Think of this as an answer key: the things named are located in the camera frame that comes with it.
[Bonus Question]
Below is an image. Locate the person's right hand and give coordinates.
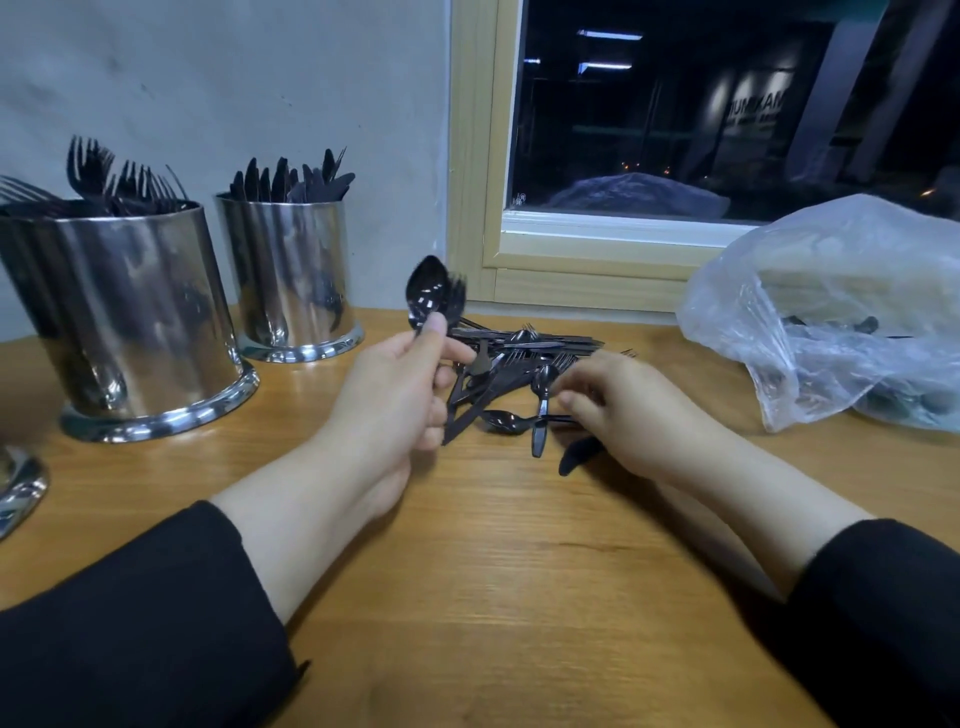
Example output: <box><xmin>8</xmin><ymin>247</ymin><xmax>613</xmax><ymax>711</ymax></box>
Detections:
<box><xmin>550</xmin><ymin>349</ymin><xmax>723</xmax><ymax>486</ymax></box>

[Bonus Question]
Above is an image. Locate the person's left hand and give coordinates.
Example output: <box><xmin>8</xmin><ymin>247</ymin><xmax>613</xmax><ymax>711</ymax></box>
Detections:
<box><xmin>318</xmin><ymin>312</ymin><xmax>479</xmax><ymax>522</ymax></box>

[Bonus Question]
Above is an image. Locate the pile of black plastic cutlery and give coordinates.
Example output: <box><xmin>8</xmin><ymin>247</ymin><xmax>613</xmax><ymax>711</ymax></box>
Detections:
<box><xmin>442</xmin><ymin>319</ymin><xmax>639</xmax><ymax>477</ymax></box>

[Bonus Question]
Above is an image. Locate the bunch of black cutlery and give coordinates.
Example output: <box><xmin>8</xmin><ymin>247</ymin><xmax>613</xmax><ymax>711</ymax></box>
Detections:
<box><xmin>405</xmin><ymin>255</ymin><xmax>452</xmax><ymax>335</ymax></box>

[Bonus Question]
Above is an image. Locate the bunch of black knives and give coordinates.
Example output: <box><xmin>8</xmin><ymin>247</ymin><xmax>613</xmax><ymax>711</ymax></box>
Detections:
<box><xmin>225</xmin><ymin>147</ymin><xmax>359</xmax><ymax>204</ymax></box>

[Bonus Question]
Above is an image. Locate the bunch of black forks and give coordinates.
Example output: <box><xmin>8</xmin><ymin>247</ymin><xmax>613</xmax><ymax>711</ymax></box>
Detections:
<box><xmin>0</xmin><ymin>136</ymin><xmax>195</xmax><ymax>221</ymax></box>

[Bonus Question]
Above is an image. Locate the person's left forearm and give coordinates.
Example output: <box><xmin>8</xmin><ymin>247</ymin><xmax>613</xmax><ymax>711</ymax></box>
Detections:
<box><xmin>0</xmin><ymin>465</ymin><xmax>395</xmax><ymax>728</ymax></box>

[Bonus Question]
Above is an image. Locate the person's right forearm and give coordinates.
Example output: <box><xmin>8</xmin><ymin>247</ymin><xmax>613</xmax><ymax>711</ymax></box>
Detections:
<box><xmin>675</xmin><ymin>442</ymin><xmax>960</xmax><ymax>728</ymax></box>

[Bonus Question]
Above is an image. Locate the dark parked car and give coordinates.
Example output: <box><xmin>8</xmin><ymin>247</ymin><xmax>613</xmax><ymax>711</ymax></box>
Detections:
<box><xmin>543</xmin><ymin>172</ymin><xmax>734</xmax><ymax>224</ymax></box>

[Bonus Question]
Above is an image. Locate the clear plastic bag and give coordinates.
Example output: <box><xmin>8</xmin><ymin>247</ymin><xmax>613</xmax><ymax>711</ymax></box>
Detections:
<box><xmin>676</xmin><ymin>195</ymin><xmax>960</xmax><ymax>437</ymax></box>

